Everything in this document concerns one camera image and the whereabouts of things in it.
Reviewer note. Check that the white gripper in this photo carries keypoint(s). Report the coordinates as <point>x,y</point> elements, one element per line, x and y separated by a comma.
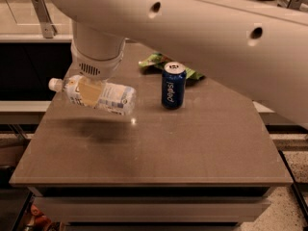
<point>96,67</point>

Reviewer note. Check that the clear plastic water bottle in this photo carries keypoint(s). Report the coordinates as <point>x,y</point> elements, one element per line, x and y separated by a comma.
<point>114,98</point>

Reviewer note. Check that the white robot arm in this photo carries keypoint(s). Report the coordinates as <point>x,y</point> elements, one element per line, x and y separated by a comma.
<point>258,50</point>

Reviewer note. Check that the green crumpled snack bag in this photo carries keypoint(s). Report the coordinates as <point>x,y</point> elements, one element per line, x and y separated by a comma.
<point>159,61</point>

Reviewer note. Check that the blue Pepsi can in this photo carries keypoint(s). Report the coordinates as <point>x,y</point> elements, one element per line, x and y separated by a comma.
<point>173,85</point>

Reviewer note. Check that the orange object under table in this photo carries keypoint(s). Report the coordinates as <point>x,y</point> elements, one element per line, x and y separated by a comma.
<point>38,221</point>

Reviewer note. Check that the left metal glass bracket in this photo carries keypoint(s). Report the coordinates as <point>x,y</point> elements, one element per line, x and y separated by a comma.
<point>47,27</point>

